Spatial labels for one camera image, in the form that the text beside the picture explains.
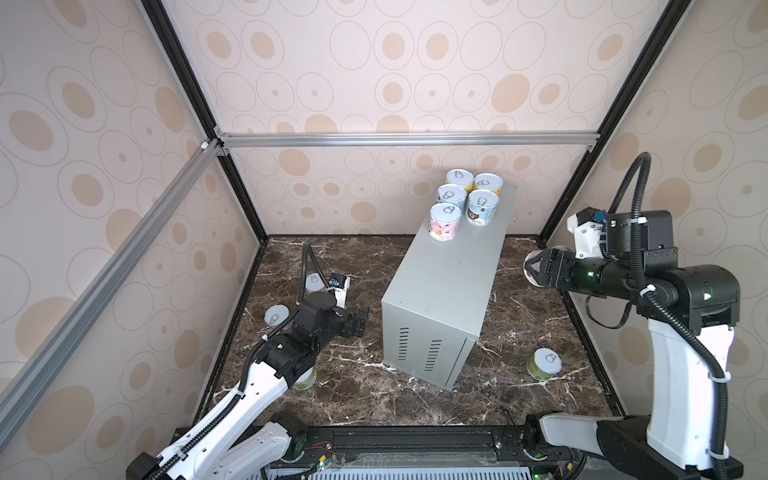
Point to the light blue label can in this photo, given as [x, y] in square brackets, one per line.
[453, 194]

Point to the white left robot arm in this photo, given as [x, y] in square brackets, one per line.
[252, 396]

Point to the brown label can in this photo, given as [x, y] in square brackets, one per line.
[314, 283]

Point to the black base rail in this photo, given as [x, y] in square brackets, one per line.
[422, 452]

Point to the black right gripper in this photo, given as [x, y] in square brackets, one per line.
[565, 259]

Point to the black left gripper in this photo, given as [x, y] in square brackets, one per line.
[349, 327]

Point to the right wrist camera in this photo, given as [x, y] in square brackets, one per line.
[587, 227]

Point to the black corner frame post left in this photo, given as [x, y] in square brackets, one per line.
[160, 22]

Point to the green label can right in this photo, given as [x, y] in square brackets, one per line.
[544, 364]

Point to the green label can left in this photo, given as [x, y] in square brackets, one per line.
[306, 380]

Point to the teal label can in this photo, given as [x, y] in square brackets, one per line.
[481, 207]

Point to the orange fruit label can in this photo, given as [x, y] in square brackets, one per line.
[276, 314]

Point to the yellow orange label can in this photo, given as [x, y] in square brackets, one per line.
[489, 181]

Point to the silver aluminium rail left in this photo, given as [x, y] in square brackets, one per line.
[39, 372]

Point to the black corner frame post right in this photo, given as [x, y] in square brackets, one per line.
[660, 35]

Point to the grey metal cabinet box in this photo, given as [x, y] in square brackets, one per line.
[434, 308]

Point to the silver aluminium crossbar back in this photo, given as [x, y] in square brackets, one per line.
[421, 139]

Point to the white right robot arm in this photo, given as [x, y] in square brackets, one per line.
[691, 314]

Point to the black corner frame post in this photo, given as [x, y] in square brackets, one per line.
[160, 22]
[660, 35]

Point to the green label can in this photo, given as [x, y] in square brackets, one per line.
[544, 364]
[306, 380]

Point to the pink flower label can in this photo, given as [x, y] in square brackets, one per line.
[531, 269]

